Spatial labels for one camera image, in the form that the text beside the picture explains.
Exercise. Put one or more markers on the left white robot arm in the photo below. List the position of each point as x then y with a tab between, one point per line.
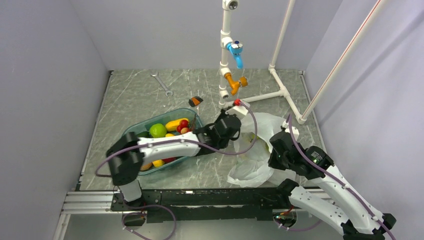
126	157

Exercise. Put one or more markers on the teal plastic tub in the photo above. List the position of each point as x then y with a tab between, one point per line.
163	119

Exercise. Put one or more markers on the yellow fake mango lower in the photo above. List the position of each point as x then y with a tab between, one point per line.
158	163

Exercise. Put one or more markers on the green fake lime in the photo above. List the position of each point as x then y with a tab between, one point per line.
158	130

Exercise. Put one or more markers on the red fake cherry bunch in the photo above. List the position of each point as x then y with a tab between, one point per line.
187	127

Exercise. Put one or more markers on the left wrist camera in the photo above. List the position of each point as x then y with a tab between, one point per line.
238	109

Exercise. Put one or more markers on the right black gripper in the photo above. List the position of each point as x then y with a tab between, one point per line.
272	162

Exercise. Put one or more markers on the dark green fake avocado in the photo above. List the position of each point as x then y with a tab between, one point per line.
144	134

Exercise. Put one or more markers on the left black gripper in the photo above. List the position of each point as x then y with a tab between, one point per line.
222	115

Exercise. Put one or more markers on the red fake apple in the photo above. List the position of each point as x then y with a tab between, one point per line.
169	160

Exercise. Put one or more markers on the silver wrench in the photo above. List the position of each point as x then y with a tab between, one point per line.
167	91

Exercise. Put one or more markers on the white plastic bag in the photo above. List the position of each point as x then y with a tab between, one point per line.
251	169

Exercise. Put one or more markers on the blue tap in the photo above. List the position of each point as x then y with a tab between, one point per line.
236	48

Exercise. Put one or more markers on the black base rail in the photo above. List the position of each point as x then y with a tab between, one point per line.
160	205

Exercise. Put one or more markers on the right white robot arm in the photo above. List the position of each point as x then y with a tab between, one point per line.
350	215

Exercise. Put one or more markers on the orange tap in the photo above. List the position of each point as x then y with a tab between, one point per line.
235	85

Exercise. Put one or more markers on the fake peach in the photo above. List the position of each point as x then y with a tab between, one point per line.
146	167

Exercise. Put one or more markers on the yellow fake mango upper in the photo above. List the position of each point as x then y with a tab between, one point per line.
172	125

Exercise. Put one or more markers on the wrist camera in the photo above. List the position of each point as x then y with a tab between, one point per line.
287	129
238	109

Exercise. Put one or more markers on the small orange black brush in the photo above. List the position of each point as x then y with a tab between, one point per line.
195	101

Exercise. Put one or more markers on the light green fake fruit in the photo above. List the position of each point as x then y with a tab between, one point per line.
261	146

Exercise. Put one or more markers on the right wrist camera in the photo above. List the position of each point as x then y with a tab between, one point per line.
287	129

